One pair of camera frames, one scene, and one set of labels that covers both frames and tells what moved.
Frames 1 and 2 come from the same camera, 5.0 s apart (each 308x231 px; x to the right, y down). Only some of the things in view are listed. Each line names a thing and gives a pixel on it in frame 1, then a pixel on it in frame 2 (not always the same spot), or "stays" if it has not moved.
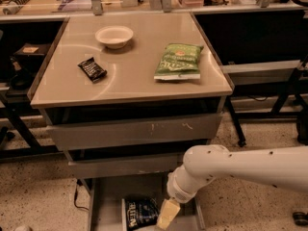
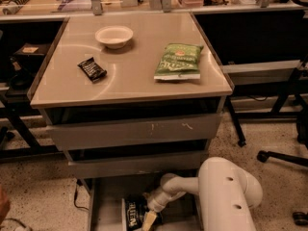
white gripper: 180,193 to 158,203
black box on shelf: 31,56 stays
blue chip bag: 142,212 stays
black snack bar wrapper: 92,69 stays
